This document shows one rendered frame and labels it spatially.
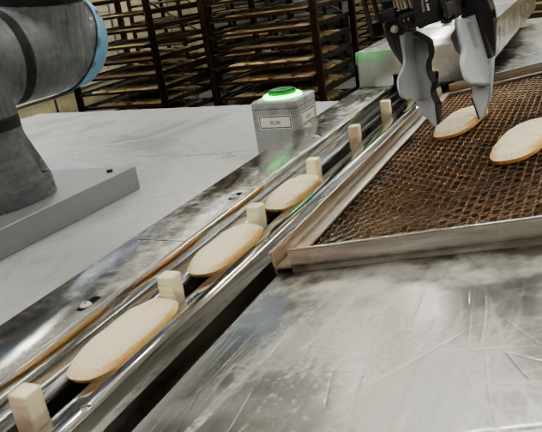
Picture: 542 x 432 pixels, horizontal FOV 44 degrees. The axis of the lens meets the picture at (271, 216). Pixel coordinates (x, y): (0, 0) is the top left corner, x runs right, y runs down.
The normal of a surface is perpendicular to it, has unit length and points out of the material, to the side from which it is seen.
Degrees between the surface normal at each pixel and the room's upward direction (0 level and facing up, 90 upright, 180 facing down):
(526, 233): 90
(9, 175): 70
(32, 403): 90
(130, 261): 0
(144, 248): 0
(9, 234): 90
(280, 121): 90
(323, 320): 10
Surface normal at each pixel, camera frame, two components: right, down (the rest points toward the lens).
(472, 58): 0.77, -0.18
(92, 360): -0.16, -0.86
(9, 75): 0.85, 0.32
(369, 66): -0.41, 0.36
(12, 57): 0.84, 0.07
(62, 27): 0.66, 0.31
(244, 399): -0.29, -0.92
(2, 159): 0.61, -0.18
